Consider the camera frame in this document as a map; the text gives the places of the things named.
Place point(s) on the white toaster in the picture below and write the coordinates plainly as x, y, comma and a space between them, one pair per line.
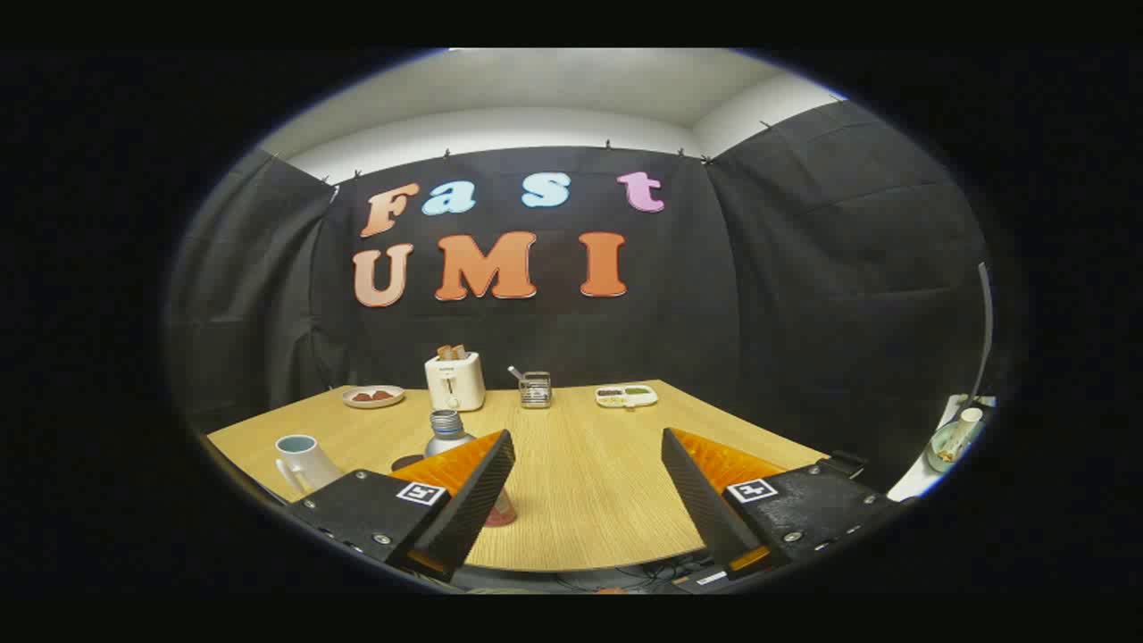
455, 386

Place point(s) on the cream paper cup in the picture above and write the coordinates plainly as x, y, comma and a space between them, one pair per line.
966, 424

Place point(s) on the white side table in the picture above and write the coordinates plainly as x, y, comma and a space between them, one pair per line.
911, 482

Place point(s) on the white cup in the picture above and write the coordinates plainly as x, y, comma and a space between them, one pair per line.
308, 466

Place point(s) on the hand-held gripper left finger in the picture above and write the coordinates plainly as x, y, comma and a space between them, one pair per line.
473, 509

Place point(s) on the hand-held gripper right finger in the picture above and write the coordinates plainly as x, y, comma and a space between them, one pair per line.
701, 500

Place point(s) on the glass bowl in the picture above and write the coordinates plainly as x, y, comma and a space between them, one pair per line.
938, 454

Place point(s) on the dark brown round coaster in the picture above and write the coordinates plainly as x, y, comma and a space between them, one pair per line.
406, 462

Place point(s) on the white divided snack tray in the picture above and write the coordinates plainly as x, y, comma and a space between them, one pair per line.
625, 396

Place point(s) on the white round plate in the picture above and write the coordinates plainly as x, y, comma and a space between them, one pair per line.
373, 404

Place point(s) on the black backdrop cloth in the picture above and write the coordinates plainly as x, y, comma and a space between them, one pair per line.
714, 313

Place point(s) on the wooden table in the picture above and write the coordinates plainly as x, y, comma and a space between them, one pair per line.
580, 473

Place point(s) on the small black device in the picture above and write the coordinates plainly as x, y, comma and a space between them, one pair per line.
844, 464

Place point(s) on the silver juice bottle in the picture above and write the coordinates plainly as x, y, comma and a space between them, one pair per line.
446, 438

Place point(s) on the red-brown food pieces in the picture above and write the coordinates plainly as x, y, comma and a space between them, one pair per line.
372, 396

